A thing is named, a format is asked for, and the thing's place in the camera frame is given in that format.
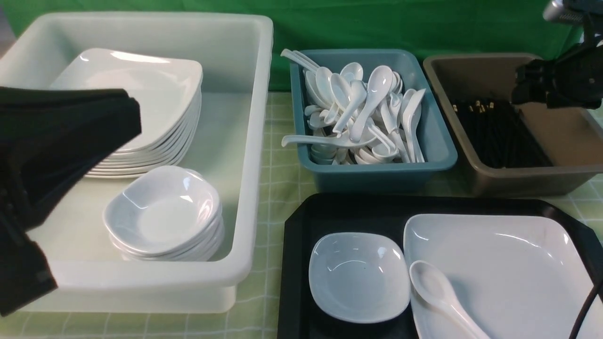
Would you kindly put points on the stack of small white bowls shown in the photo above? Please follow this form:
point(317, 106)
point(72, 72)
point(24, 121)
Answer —
point(168, 214)

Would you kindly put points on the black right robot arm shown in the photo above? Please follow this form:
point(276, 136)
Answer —
point(586, 13)

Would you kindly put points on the white ceramic soup spoon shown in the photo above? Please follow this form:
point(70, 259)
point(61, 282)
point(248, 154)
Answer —
point(432, 285)

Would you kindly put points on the black serving tray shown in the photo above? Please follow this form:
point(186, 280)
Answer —
point(327, 213)

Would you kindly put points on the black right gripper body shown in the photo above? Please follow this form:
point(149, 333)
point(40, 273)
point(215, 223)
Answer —
point(575, 79)

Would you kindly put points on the green backdrop cloth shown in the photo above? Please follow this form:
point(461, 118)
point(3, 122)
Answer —
point(423, 27)

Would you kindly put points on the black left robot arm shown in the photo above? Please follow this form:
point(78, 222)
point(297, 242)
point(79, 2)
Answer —
point(49, 140)

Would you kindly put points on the large white plastic tub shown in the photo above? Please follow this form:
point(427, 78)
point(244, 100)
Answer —
point(235, 53)

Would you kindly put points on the brown plastic chopstick bin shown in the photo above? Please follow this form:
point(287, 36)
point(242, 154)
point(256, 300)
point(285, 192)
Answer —
point(571, 138)

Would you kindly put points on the stack of white plates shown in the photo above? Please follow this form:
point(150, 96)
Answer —
point(169, 94)

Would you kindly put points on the small white square bowl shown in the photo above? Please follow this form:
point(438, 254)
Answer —
point(359, 277)

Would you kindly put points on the large white square plate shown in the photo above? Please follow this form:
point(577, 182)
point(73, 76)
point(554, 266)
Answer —
point(518, 277)

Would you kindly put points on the teal plastic spoon bin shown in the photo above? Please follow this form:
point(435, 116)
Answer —
point(433, 136)

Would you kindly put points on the green checkered tablecloth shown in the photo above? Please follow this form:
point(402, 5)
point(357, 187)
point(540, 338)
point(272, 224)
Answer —
point(284, 185)

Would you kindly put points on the pile of black chopsticks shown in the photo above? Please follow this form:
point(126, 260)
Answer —
point(499, 135)

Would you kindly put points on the pile of white soup spoons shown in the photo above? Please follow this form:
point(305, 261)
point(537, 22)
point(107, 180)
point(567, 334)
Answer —
point(357, 120)

